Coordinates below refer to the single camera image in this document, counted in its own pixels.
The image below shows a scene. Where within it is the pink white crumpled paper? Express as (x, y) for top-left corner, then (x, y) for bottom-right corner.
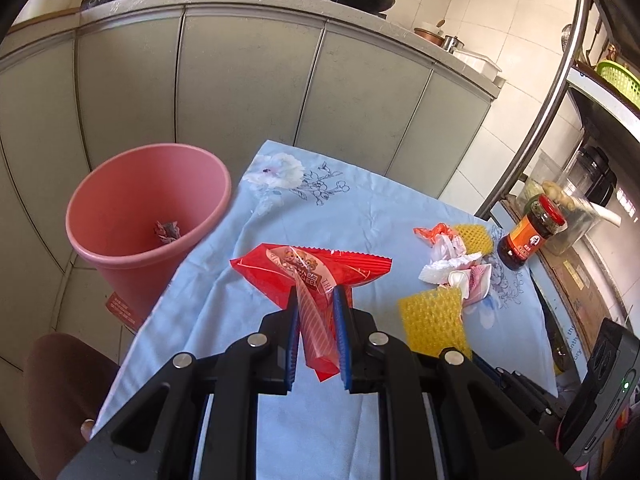
(447, 265), (493, 308)

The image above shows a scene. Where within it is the copper pot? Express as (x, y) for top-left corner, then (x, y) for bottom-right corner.
(414, 22), (446, 47)

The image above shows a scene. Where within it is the red snack packet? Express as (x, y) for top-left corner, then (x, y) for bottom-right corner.
(230, 243), (393, 383)

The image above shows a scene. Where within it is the white rectangular container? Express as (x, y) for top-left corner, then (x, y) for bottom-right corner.
(452, 47), (502, 78)

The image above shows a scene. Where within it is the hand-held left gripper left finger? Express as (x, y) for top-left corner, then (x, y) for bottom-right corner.
(59, 285), (301, 480)

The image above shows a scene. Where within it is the large yellow foam net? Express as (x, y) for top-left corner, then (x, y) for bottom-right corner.
(397, 287), (473, 358)

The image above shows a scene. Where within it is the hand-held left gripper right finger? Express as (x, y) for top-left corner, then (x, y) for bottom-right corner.
(332, 285), (581, 480)

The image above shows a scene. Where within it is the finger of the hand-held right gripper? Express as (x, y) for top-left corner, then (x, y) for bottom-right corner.
(472, 352), (557, 426)

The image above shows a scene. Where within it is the brown stool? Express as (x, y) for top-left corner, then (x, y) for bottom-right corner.
(22, 332), (121, 480)

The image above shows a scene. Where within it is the light blue floral tablecloth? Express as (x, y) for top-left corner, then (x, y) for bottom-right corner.
(90, 140), (561, 480)

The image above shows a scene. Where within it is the pink plastic bin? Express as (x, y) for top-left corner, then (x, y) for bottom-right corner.
(65, 143), (232, 321)

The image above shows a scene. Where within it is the metal shelf rack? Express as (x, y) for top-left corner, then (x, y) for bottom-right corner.
(475, 0), (640, 376)

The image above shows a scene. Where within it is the green plastic basket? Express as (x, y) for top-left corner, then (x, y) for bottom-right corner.
(596, 60), (640, 108)

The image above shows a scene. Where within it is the grey kitchen counter cabinet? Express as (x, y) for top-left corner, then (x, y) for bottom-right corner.
(0, 0), (502, 361)

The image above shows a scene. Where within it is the small yellow foam net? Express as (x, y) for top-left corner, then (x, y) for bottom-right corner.
(452, 224), (496, 258)

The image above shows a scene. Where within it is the white crumpled tissue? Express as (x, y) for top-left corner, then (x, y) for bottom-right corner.
(419, 251), (483, 286)

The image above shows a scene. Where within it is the orange white crumpled wrapper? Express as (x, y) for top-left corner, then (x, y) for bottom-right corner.
(413, 222), (466, 256)

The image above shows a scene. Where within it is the ginger root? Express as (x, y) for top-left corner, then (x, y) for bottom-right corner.
(542, 180), (576, 208)

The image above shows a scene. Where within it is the clear plastic container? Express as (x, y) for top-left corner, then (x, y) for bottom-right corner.
(520, 150), (601, 256)

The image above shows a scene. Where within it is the chili sauce jar red lid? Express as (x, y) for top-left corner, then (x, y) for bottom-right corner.
(496, 194), (568, 272)

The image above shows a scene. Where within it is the white leek stalk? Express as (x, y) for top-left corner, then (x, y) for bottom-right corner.
(582, 200), (623, 226)

